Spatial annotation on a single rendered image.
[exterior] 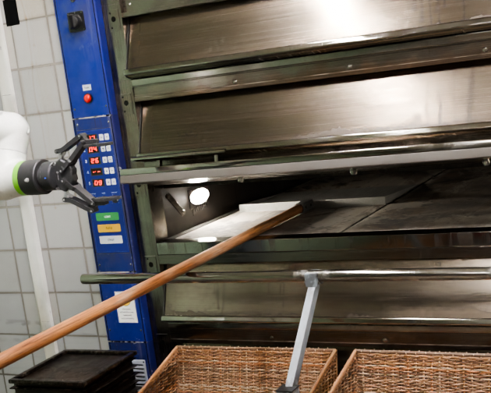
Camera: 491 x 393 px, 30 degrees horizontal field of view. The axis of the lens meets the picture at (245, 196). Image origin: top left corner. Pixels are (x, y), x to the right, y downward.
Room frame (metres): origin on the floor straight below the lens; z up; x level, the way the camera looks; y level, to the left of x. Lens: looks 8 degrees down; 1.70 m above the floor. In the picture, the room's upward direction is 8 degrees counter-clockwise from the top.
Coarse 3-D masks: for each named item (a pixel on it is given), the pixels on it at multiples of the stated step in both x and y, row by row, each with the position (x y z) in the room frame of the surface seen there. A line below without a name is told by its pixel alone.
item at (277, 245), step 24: (168, 240) 2.91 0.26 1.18; (192, 240) 2.86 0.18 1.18; (216, 240) 2.80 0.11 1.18; (264, 240) 2.71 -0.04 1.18; (288, 240) 2.68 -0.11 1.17; (312, 240) 2.64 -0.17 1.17; (336, 240) 2.60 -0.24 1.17; (360, 240) 2.57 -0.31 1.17; (384, 240) 2.54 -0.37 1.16; (408, 240) 2.50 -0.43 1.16; (432, 240) 2.47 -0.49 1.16; (456, 240) 2.44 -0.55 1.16; (480, 240) 2.41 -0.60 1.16
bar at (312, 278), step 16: (160, 272) 2.47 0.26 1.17; (192, 272) 2.41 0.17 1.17; (208, 272) 2.39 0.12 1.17; (224, 272) 2.36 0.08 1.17; (240, 272) 2.34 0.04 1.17; (256, 272) 2.32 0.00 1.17; (272, 272) 2.29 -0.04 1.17; (288, 272) 2.27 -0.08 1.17; (304, 272) 2.25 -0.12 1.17; (320, 272) 2.23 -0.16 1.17; (336, 272) 2.21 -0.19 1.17; (352, 272) 2.19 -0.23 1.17; (368, 272) 2.17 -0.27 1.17; (384, 272) 2.15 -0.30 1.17; (400, 272) 2.13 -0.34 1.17; (416, 272) 2.11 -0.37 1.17; (432, 272) 2.09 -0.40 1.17; (448, 272) 2.07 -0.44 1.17; (464, 272) 2.05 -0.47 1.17; (480, 272) 2.04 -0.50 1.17; (304, 304) 2.20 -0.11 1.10; (304, 320) 2.17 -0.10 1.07; (304, 336) 2.14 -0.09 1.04; (304, 352) 2.13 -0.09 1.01; (288, 384) 2.06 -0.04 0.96
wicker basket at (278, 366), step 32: (192, 352) 2.81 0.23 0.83; (224, 352) 2.76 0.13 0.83; (256, 352) 2.71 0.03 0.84; (288, 352) 2.66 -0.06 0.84; (320, 352) 2.61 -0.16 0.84; (160, 384) 2.73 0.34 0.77; (192, 384) 2.79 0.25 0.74; (224, 384) 2.74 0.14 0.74; (256, 384) 2.69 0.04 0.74; (320, 384) 2.48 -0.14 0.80
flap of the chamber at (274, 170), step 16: (336, 160) 2.43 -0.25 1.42; (352, 160) 2.41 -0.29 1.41; (368, 160) 2.39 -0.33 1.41; (384, 160) 2.37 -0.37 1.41; (400, 160) 2.35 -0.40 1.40; (416, 160) 2.33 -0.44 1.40; (432, 160) 2.31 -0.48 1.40; (448, 160) 2.29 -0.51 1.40; (464, 160) 2.32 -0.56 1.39; (480, 160) 2.35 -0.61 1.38; (128, 176) 2.75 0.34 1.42; (144, 176) 2.73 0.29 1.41; (160, 176) 2.70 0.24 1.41; (176, 176) 2.67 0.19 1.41; (192, 176) 2.65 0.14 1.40; (208, 176) 2.62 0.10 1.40; (224, 176) 2.60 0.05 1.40; (240, 176) 2.63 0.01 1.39; (256, 176) 2.67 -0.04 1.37; (272, 176) 2.71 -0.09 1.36
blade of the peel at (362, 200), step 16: (304, 192) 3.54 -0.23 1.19; (320, 192) 3.48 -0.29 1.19; (336, 192) 3.43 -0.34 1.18; (352, 192) 3.37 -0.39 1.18; (368, 192) 3.32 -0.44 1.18; (384, 192) 3.27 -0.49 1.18; (400, 192) 3.17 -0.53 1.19; (240, 208) 3.29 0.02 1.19; (256, 208) 3.25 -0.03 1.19; (272, 208) 3.23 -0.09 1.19; (288, 208) 3.20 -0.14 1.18
